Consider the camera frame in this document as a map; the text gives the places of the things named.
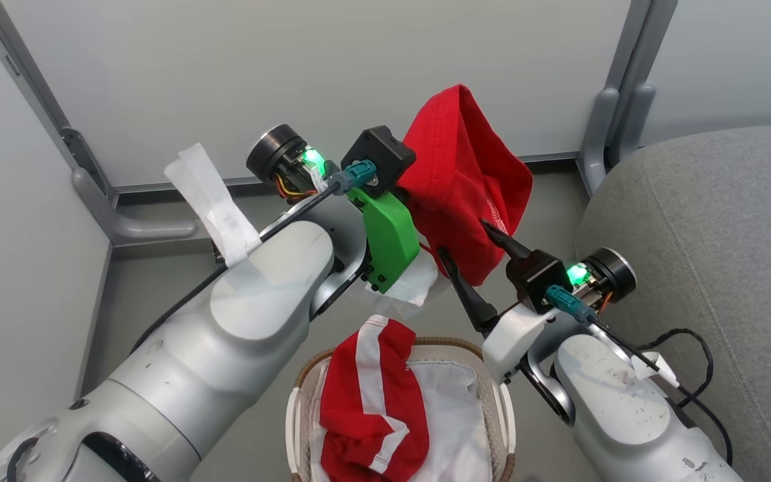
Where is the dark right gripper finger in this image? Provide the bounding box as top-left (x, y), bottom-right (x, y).
top-left (437, 248), bottom-right (499, 334)
top-left (479, 219), bottom-right (533, 264)

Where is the white crumpled cloth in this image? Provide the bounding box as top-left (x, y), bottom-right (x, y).
top-left (351, 251), bottom-right (441, 317)

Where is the grey sofa cushion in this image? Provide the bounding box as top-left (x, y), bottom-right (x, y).
top-left (576, 123), bottom-right (771, 482)

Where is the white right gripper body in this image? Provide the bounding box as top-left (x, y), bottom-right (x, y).
top-left (482, 303), bottom-right (564, 386)

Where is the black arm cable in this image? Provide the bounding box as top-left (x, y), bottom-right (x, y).
top-left (130, 159), bottom-right (378, 354)
top-left (545, 284), bottom-right (735, 468)

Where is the red white striped garment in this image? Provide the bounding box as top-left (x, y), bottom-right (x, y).
top-left (319, 315), bottom-right (431, 482)

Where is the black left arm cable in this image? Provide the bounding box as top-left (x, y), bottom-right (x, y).
top-left (130, 159), bottom-right (378, 354)

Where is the white woven laundry basket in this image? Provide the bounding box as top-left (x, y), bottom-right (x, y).
top-left (284, 335), bottom-right (517, 482)

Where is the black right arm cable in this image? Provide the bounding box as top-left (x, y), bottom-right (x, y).
top-left (545, 284), bottom-right (735, 468)

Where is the grey partition frame post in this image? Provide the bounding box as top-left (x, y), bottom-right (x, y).
top-left (576, 0), bottom-right (679, 196)
top-left (0, 0), bottom-right (200, 247)

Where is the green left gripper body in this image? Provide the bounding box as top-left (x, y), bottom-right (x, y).
top-left (345, 187), bottom-right (422, 294)

